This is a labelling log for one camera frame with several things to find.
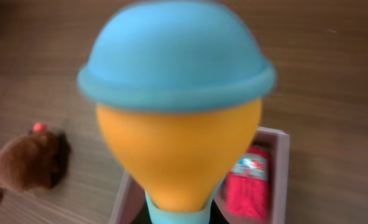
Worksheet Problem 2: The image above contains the yellow duck toy blue hat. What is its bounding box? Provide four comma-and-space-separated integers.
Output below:
78, 1, 276, 223

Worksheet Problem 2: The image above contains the red toy fire truck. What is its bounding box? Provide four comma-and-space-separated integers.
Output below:
225, 146, 270, 221

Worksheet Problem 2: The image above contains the brown plush toy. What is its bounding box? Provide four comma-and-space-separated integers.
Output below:
0, 127, 69, 192

